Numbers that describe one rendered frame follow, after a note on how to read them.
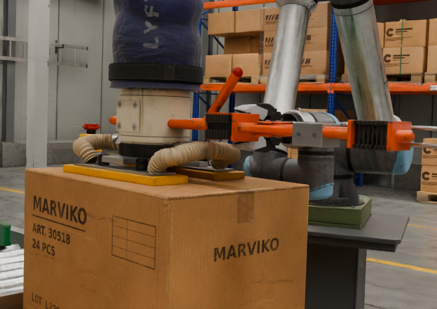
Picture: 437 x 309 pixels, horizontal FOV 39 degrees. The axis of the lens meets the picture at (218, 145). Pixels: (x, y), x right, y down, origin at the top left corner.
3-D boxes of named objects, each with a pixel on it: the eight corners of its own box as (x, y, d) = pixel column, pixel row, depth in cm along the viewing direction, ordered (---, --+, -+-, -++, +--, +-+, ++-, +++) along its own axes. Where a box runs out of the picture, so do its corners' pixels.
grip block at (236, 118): (201, 139, 132) (202, 111, 132) (232, 139, 139) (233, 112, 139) (231, 142, 126) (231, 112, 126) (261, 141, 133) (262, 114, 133)
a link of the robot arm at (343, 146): (318, 170, 222) (319, 120, 221) (365, 172, 213) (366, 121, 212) (300, 173, 209) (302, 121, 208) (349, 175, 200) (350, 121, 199)
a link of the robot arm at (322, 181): (297, 196, 163) (298, 149, 163) (339, 200, 157) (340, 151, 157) (281, 199, 155) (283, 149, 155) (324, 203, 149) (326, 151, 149)
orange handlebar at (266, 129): (80, 125, 166) (80, 112, 165) (164, 126, 188) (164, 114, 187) (404, 147, 103) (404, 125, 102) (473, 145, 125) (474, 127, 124)
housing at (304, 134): (290, 145, 118) (291, 121, 118) (310, 144, 123) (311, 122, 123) (320, 147, 113) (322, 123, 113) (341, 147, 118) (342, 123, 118)
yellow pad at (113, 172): (62, 172, 151) (62, 151, 151) (95, 170, 159) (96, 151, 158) (154, 187, 128) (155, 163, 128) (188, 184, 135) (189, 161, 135)
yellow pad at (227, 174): (123, 169, 165) (124, 150, 165) (152, 167, 172) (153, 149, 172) (216, 182, 142) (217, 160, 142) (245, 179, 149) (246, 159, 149)
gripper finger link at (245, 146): (220, 156, 134) (246, 144, 141) (240, 158, 130) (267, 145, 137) (218, 142, 134) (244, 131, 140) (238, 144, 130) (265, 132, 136)
